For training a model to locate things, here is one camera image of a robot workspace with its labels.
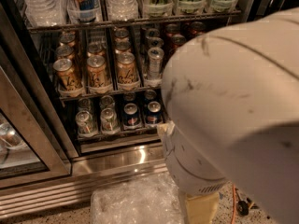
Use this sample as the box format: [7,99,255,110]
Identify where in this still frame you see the second row right orange can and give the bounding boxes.
[115,41,132,54]

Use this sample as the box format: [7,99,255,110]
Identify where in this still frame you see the second row left cola can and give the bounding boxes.
[169,34,187,55]

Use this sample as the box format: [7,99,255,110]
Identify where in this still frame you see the silver slim can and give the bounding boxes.
[148,48,164,79]

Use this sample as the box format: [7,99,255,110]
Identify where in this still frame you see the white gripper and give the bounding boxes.
[157,120,228,224]

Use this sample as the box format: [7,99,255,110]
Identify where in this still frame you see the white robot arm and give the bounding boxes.
[162,7,299,224]

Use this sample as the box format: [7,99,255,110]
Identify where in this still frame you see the yellow black cart frame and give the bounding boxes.
[235,189,258,217]

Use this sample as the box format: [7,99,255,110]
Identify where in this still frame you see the stainless steel fridge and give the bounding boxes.
[0,0,254,220]

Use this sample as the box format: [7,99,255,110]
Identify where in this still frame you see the front left blue can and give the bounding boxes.
[123,103,140,127]

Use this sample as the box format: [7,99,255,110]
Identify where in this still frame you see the orange power cable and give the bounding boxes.
[231,184,237,224]

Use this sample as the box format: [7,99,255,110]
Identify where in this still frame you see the clear bubble wrap bundle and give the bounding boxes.
[90,173,184,224]

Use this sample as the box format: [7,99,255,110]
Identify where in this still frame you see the front right blue can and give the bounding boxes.
[146,101,162,124]

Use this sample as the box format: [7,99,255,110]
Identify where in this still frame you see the front right orange can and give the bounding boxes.
[117,52,138,84]

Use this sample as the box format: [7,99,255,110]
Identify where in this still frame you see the front middle orange can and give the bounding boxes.
[87,55,110,88]

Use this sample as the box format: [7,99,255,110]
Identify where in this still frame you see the front left silver can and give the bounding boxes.
[76,110,97,136]

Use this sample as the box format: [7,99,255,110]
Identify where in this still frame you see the front left orange can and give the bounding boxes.
[53,58,82,91]

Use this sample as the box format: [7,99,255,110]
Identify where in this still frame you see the second row left orange can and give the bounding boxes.
[55,45,76,60]

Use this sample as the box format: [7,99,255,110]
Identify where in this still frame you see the blue energy drink can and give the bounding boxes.
[72,0,99,23]

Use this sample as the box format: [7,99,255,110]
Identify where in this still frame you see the closed glass fridge door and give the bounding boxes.
[0,49,71,190]

